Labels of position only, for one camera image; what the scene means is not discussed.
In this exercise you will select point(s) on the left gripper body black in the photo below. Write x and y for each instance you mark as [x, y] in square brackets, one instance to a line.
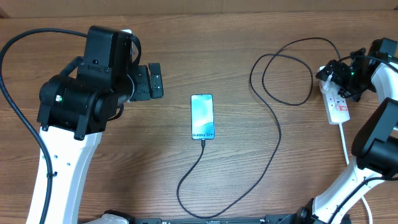
[142, 90]

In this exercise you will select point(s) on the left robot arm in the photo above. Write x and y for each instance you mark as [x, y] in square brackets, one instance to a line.
[75, 107]

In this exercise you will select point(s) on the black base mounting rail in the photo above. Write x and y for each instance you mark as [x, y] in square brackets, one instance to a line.
[268, 219]

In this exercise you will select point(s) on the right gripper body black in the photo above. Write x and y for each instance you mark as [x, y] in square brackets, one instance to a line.
[351, 80]

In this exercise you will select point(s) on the white power strip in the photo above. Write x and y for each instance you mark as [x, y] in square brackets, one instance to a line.
[335, 106]

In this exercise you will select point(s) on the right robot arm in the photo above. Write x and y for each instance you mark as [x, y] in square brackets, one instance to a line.
[374, 149]

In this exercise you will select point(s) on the Samsung Galaxy smartphone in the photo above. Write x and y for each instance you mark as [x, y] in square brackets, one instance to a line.
[202, 117]

